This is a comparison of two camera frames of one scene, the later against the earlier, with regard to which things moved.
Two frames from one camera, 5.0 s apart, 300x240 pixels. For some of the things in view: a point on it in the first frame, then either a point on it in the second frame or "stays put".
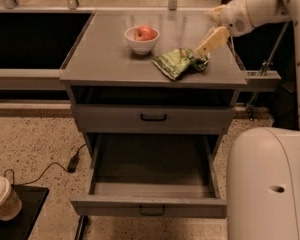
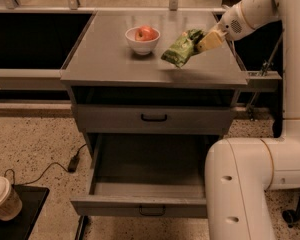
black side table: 19,227 stays put
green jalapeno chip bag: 176,63 → 183,48
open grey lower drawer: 151,176 stays put
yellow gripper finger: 218,36 stays put
